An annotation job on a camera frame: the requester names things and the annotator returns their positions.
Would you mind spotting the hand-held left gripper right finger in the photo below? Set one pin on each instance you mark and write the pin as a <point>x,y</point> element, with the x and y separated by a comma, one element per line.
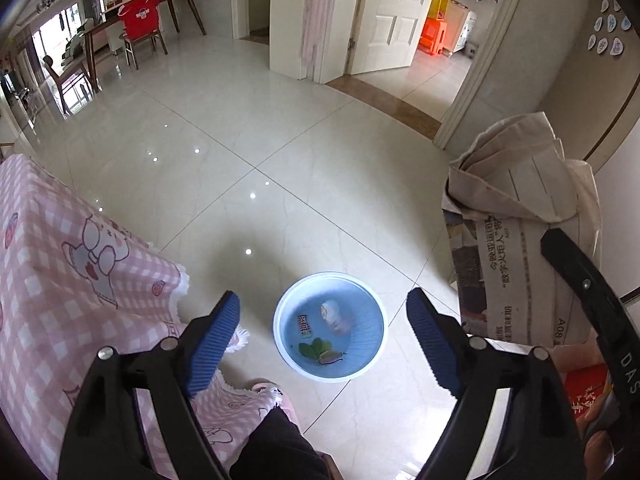
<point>432,345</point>

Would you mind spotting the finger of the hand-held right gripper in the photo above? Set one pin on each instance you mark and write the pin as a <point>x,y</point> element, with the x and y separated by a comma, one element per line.
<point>595,295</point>

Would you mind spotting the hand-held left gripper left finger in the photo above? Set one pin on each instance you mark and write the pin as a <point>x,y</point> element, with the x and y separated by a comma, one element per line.
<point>216,340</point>

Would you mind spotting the blue plastic bin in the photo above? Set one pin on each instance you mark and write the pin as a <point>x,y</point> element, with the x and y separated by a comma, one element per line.
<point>350,360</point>

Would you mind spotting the red printed packet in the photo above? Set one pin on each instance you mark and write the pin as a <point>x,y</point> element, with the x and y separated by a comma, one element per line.
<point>590,392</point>

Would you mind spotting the newspaper bundle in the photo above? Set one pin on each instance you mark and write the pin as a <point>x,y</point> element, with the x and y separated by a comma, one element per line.
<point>520,170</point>

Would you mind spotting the person's right hand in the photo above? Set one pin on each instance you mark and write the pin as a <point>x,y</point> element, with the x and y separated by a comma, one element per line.
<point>597,455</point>

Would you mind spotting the small patterned wrapper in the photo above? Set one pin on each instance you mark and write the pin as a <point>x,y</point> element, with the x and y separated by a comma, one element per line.
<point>304,325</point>

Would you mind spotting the green leaves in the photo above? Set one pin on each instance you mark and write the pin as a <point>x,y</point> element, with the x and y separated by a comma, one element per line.
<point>313,347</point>

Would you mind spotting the brown fruit peel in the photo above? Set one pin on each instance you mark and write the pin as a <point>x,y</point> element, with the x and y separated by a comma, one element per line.
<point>331,357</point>

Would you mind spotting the crumpled white tissue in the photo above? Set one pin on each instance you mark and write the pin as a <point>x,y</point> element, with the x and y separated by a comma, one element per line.
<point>334,316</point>

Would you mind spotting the person's black trouser leg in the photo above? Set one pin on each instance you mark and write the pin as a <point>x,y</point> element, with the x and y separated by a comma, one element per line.
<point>277,447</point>

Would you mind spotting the pink checked cartoon tablecloth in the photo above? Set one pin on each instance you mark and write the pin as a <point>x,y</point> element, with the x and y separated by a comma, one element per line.
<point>65,270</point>

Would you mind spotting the white cabinet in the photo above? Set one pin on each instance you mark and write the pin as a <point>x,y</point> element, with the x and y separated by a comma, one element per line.
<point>462,30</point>

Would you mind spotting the bare wooden chair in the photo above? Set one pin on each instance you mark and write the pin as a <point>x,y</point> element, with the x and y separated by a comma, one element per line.
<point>62,77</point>

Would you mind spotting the orange plastic stool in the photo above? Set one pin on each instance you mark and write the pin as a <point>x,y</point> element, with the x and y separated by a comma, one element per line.
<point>433,35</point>

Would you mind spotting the white panel door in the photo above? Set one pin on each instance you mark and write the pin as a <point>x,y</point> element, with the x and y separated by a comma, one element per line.
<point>395,15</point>

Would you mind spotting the wooden chair with red cover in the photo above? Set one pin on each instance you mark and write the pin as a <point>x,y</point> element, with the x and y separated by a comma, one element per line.
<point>140,15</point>

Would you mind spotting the pink curtain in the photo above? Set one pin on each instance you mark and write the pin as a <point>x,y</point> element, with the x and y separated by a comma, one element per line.
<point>322,15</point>

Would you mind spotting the group of wall stickers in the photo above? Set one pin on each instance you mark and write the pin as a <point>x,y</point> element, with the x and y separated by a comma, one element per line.
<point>607,22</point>

